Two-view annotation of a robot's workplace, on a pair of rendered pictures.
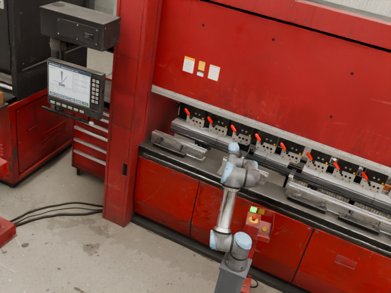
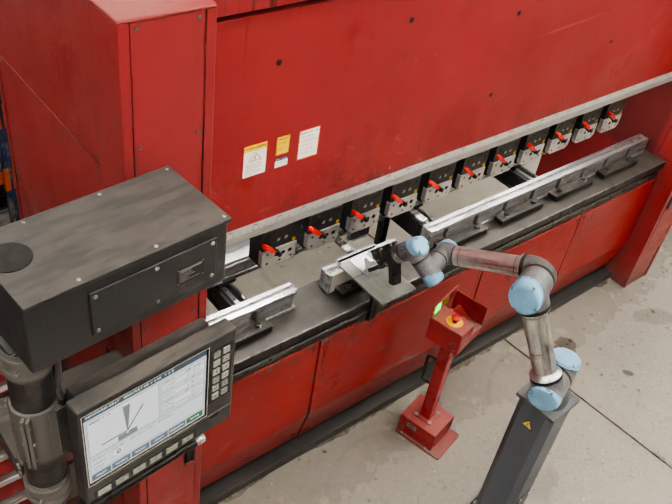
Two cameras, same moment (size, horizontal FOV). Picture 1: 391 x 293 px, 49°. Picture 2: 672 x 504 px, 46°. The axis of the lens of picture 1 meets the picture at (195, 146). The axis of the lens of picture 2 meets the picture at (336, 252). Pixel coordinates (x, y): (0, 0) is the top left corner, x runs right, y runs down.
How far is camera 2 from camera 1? 270 cm
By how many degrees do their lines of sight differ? 52
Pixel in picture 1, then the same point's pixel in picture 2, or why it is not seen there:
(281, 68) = (425, 62)
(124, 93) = (171, 319)
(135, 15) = (181, 138)
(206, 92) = (296, 187)
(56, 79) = (111, 435)
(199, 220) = (324, 397)
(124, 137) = not seen: hidden behind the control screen
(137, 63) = not seen: hidden behind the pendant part
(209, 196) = (339, 349)
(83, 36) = (175, 283)
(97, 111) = (225, 404)
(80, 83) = (179, 388)
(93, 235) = not seen: outside the picture
